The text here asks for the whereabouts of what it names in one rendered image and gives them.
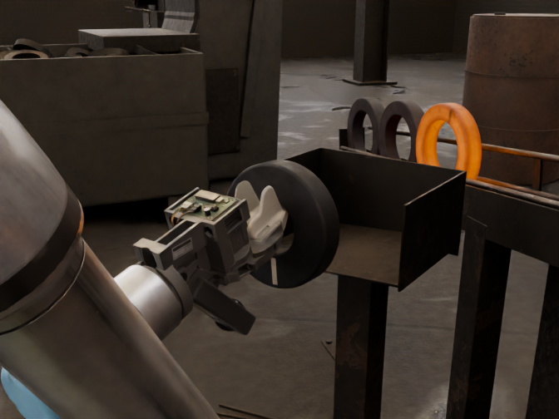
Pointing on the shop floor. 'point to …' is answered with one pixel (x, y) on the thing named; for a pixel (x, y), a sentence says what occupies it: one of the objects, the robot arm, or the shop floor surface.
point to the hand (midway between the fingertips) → (279, 209)
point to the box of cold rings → (113, 118)
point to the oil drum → (514, 91)
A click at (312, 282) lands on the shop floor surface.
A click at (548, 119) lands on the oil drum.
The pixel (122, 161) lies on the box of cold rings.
